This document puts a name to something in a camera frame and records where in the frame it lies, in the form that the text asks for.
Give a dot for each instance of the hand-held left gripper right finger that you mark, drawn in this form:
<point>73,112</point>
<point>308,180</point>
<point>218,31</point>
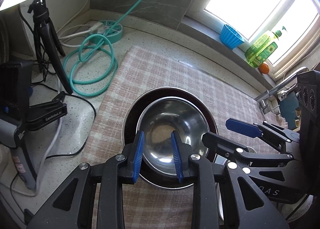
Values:
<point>177,159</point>

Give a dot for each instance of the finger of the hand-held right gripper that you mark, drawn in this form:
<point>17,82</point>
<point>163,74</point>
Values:
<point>240,126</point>
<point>220,144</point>

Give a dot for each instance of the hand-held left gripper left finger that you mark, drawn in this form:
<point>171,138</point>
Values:
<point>138,159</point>

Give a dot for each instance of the red steel bowl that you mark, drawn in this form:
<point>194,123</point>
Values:
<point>170,119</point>

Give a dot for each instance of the large steel bowl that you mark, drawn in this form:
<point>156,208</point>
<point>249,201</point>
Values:
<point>131,119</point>

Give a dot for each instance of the dark teal container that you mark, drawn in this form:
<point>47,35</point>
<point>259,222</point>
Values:
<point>288,106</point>

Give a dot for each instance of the steel faucet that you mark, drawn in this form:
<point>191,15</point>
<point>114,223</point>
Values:
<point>282,84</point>

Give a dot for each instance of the orange fruit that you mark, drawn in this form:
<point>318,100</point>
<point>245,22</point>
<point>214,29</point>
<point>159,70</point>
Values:
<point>264,68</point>

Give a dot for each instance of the green dish soap bottle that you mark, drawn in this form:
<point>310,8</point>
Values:
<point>262,49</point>

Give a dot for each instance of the blue ribbed cup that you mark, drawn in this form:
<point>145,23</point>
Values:
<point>231,36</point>

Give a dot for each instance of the pink checked cloth mat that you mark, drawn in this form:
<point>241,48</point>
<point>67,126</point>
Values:
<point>162,69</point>

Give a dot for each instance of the round teal power strip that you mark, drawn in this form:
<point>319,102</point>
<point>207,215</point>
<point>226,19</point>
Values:
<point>115,35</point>

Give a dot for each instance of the black tripod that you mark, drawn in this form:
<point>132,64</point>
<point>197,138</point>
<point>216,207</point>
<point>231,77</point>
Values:
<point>47,36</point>

